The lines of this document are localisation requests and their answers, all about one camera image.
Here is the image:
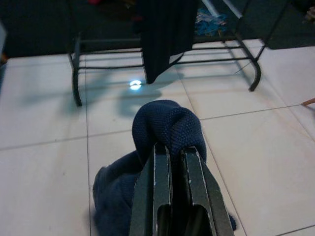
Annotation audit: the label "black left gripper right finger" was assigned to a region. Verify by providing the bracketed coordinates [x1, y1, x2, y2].
[180, 146, 236, 236]

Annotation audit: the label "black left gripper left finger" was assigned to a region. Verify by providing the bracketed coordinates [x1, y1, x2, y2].
[129, 144, 173, 236]

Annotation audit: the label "dark navy shirt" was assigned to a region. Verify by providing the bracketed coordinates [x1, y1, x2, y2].
[93, 99, 238, 236]

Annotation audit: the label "tangled coloured hanger pile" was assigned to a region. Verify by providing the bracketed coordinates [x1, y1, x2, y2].
[195, 8, 228, 36]

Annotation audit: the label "black metal clothes rack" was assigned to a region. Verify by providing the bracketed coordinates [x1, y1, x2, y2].
[67, 0, 263, 107]

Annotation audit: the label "white chair wooden legs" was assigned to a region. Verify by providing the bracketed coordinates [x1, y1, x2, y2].
[301, 97, 315, 108]

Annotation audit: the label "navy polo shirt gold print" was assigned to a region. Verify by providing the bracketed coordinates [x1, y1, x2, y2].
[134, 0, 199, 84]

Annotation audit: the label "long white floor strip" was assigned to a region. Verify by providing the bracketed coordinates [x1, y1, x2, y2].
[221, 0, 245, 18]
[200, 0, 219, 13]

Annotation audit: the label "black floor mat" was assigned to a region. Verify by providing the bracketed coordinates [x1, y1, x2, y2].
[0, 0, 315, 59]

